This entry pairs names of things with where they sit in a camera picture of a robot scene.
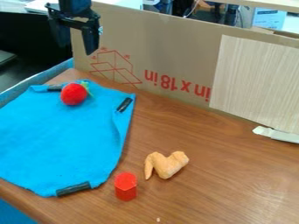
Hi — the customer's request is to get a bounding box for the red toy strawberry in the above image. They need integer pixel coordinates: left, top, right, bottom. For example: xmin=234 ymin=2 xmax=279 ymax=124
xmin=59 ymin=80 xmax=94 ymax=107

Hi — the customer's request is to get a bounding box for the light wooden board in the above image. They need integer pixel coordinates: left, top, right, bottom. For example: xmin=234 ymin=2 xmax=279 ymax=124
xmin=207 ymin=34 xmax=299 ymax=136

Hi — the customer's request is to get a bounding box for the white paper piece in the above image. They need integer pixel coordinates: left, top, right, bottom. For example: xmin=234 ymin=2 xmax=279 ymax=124
xmin=251 ymin=125 xmax=299 ymax=144

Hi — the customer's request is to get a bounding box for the blue cloth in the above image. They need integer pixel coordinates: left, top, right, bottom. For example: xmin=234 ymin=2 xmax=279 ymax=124
xmin=0 ymin=79 xmax=138 ymax=199

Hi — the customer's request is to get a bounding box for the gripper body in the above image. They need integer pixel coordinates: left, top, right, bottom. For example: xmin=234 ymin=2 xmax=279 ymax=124
xmin=44 ymin=2 xmax=102 ymax=32

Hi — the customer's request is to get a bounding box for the toy chicken wing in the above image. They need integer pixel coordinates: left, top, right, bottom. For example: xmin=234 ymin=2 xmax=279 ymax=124
xmin=143 ymin=150 xmax=191 ymax=181

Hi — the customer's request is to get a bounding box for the red hexagonal block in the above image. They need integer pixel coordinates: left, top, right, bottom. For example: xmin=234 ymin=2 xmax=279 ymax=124
xmin=113 ymin=171 xmax=139 ymax=202

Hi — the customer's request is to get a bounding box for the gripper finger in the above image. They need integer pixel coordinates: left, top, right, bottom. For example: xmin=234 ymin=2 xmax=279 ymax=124
xmin=47 ymin=18 xmax=72 ymax=49
xmin=79 ymin=26 xmax=102 ymax=57

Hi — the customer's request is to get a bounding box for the cardboard box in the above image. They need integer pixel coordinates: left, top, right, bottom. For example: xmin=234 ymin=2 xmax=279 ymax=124
xmin=70 ymin=0 xmax=299 ymax=110

